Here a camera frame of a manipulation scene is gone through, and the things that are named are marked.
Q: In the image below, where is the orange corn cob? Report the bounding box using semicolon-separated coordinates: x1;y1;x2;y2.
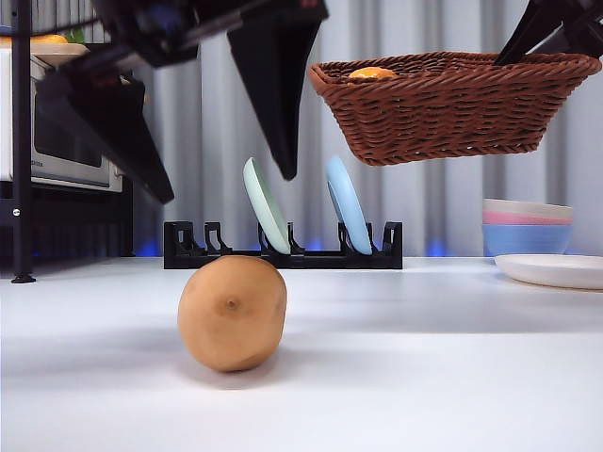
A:
347;67;399;80

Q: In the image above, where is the brown wicker basket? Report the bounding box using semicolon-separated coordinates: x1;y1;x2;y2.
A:
308;50;603;167

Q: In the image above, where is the brown potato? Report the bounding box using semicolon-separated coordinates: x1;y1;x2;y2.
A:
176;254;287;373

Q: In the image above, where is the cream toaster oven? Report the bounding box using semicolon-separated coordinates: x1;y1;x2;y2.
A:
0;46;128;194

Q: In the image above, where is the wooden cutting board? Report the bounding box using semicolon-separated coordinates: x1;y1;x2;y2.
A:
30;44;90;67

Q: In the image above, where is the yellow fruit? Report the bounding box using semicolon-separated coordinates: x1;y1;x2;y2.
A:
0;33;70;46

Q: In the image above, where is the pale green plate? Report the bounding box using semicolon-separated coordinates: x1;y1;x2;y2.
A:
242;157;292;256

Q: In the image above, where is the black plate rack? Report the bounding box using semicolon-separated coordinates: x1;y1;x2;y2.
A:
162;220;404;270

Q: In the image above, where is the pale blue plate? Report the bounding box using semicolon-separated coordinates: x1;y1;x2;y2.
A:
324;155;373;255

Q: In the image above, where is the grey curtain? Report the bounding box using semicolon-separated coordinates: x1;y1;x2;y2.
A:
0;0;603;259

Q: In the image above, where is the pink bowl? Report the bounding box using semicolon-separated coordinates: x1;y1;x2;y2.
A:
481;210;574;227

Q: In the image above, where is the blue bowl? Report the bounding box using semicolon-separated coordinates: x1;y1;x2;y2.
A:
481;223;574;258

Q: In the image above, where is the white plate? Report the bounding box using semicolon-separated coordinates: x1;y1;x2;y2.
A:
494;253;603;291

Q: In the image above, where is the black metal shelf frame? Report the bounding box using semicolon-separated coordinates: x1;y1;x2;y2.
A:
0;0;136;284

